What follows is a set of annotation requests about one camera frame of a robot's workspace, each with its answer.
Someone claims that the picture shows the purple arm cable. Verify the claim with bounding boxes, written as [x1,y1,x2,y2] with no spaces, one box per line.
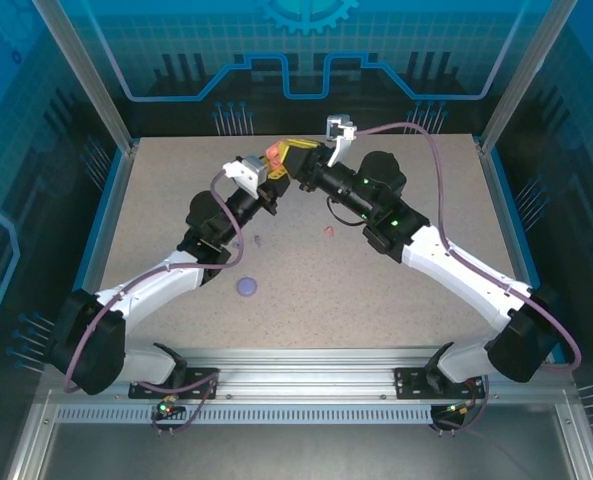
[354,122,583,474]
[63,169,245,436]

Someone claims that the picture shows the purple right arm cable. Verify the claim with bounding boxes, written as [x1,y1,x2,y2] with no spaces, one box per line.
[354,122,583,474]

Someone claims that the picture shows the small connector with lights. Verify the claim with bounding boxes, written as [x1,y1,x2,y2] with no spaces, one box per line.
[155,394,187,421]
[443,402,477,419]

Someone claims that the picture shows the aluminium frame post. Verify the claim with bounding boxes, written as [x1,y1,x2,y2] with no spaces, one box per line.
[475,0,580,156]
[30,0,141,155]

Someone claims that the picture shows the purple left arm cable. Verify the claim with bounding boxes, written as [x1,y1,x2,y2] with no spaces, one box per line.
[63,169,245,436]

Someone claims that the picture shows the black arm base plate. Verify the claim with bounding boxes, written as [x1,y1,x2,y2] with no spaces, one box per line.
[128,367,221,400]
[394,367,445,400]

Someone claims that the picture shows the aluminium mounting rail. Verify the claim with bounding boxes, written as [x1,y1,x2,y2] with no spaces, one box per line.
[40,347,593,407]

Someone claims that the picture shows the slotted grey cable duct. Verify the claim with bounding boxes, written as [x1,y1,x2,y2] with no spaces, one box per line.
[54,403,435,425]

